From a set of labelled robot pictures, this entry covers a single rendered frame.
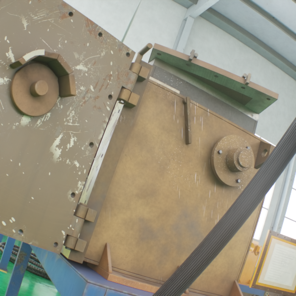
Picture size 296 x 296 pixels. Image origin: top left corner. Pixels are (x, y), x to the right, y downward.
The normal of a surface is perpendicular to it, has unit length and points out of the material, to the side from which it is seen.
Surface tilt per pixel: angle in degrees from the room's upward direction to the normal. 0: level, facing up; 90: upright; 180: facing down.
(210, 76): 180
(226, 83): 180
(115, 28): 90
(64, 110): 90
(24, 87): 90
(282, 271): 90
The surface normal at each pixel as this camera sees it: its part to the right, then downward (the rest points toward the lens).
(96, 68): 0.66, 0.04
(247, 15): -0.33, 0.91
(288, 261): 0.35, -0.12
